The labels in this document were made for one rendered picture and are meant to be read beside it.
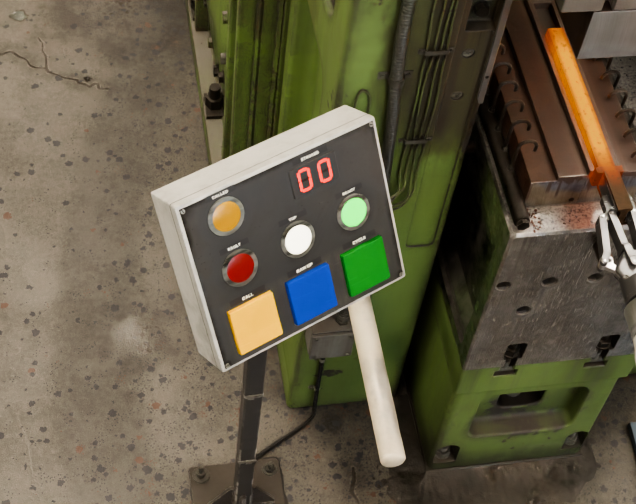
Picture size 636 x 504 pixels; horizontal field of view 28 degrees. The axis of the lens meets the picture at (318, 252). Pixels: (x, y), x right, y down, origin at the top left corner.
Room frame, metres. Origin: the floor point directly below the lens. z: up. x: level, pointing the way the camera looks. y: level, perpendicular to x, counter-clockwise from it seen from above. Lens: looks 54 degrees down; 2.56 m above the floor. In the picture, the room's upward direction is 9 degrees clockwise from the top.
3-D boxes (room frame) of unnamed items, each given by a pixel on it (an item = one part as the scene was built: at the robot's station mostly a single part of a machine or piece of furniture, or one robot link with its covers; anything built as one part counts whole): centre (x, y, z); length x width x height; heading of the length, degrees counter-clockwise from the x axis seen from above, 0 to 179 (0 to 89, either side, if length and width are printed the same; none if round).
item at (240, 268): (1.03, 0.11, 1.09); 0.05 x 0.03 x 0.04; 107
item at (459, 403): (1.62, -0.42, 0.23); 0.55 x 0.37 x 0.47; 17
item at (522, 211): (1.50, -0.28, 0.93); 0.40 x 0.03 x 0.03; 17
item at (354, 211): (1.16, -0.04, 1.09); 0.05 x 0.03 x 0.04; 107
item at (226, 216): (1.06, 0.13, 1.16); 0.05 x 0.03 x 0.04; 107
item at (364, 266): (1.13, -0.07, 1.01); 0.07 x 0.05 x 0.07; 132
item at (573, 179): (1.60, -0.37, 0.96); 0.42 x 0.20 x 0.09; 17
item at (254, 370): (1.16, 0.08, 0.54); 0.04 x 0.04 x 1.08; 17
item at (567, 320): (1.62, -0.42, 0.69); 0.56 x 0.38 x 0.45; 17
